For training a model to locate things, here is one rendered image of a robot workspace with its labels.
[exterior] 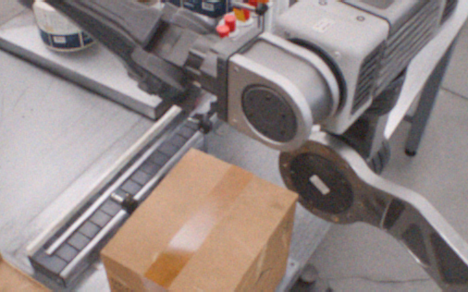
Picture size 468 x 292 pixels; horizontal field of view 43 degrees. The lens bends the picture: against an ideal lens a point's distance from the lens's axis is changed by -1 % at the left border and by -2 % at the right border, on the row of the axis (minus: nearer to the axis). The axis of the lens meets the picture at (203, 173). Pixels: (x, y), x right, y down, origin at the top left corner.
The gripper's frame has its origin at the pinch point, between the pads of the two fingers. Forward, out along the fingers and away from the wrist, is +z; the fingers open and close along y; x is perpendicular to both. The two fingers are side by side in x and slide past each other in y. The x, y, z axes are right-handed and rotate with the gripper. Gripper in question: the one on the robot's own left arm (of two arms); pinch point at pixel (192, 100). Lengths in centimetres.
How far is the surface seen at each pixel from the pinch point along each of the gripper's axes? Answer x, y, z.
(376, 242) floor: 17, -49, 107
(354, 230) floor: 16, -39, 108
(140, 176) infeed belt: 22.9, -1.1, -11.5
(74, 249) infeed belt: 43, -2, -28
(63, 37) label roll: -2.3, 49.7, 3.0
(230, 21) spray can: -23.0, -0.6, -0.1
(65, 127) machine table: 21.3, 30.9, -3.5
